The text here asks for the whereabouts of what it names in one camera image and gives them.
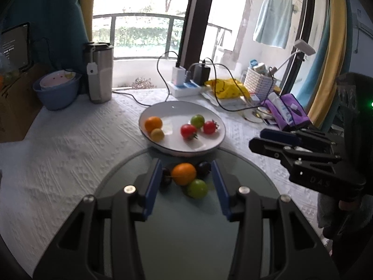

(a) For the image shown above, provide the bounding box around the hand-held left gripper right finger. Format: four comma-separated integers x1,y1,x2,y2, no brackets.
211,160,340,280

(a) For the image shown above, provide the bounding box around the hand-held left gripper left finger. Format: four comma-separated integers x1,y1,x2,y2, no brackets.
33,159,163,280

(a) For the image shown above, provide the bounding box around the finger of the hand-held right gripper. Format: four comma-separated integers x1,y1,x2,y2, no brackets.
249,138,342,167
260,128,334,149

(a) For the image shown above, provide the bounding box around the dark purple plum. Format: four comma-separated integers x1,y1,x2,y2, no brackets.
196,161,211,179
161,168,173,186

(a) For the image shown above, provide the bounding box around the green tomato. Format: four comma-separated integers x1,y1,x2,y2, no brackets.
186,179,208,199
190,114,205,129

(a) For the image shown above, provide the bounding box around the small round orange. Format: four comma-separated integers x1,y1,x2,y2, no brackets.
171,163,197,186

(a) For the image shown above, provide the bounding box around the white round plate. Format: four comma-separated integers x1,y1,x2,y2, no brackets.
139,101,227,156

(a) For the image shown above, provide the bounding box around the red cherry tomato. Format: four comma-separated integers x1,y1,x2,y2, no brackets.
203,119,219,135
180,124,198,140

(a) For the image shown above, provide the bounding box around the large orange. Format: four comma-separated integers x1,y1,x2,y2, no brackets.
145,116,163,133

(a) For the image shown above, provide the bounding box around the person's right hand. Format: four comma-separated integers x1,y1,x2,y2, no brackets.
338,199,360,211

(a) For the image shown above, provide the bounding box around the white tube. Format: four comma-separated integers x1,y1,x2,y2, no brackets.
268,93,295,124

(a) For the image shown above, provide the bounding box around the white woven basket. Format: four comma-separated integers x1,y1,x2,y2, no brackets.
243,67,276,101

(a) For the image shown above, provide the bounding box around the white paper stack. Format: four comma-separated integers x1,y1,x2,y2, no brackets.
201,90,260,107

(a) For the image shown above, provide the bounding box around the yellow plastic bag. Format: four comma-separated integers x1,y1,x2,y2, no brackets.
205,79,250,99

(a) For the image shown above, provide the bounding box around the light blue curtain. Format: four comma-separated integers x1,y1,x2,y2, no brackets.
303,35,330,117

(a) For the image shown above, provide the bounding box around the white textured tablecloth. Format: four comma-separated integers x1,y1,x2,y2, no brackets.
0,87,330,280

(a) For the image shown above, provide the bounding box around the white desk lamp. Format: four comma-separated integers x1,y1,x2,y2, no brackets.
274,39,316,76

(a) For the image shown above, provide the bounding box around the yellow curtain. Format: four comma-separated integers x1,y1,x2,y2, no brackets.
80,0,98,44
307,0,354,129

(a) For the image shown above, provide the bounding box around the black power adapter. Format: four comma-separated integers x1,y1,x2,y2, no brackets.
192,63,211,85

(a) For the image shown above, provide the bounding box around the white power strip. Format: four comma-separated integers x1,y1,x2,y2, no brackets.
167,80,209,98

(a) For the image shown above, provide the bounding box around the light blue towel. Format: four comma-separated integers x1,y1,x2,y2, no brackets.
252,0,293,49

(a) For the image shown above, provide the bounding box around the white charger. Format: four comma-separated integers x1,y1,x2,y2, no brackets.
172,66,186,86

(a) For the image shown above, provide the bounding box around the steel thermos mug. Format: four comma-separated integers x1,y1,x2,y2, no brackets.
83,42,114,104

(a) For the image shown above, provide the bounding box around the blue bowl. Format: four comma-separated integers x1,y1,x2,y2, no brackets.
33,71,82,111

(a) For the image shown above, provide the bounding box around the white air conditioner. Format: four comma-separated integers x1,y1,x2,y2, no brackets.
357,20,373,40

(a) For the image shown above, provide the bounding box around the pink bowl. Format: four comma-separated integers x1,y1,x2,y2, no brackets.
39,70,79,91

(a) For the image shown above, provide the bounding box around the cardboard box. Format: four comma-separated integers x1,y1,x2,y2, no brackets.
0,64,44,143

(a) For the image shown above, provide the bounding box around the balcony railing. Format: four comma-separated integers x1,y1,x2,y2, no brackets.
93,13,234,59

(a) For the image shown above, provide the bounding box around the clear plastic bag with oranges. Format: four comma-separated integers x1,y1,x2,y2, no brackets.
0,55,18,88

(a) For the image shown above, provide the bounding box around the black tablet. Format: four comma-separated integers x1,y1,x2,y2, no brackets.
0,22,31,72

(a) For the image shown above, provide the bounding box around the dark blue curtain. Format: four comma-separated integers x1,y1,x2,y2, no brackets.
0,0,89,73

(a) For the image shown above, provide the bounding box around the black cable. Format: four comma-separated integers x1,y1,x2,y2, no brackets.
112,51,183,107
201,58,277,113

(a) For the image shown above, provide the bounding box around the dark window frame post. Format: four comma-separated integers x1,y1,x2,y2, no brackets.
176,0,218,70

